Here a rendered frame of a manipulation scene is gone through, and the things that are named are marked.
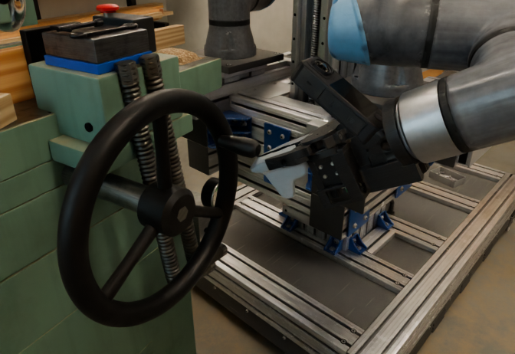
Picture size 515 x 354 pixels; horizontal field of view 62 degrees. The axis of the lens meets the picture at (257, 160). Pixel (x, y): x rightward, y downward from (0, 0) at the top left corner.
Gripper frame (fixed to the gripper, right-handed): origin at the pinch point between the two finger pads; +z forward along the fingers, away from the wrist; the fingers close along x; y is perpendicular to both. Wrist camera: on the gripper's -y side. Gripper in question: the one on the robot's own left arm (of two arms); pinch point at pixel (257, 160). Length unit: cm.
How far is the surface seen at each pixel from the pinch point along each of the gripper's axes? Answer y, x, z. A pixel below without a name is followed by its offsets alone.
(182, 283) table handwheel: 10.3, -10.5, 12.5
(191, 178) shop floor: 19, 108, 136
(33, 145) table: -14.4, -15.4, 19.0
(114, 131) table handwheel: -10.7, -17.4, -0.1
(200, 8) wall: -103, 305, 232
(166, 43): -25.5, 27.1, 30.6
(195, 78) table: -15.0, 17.1, 18.8
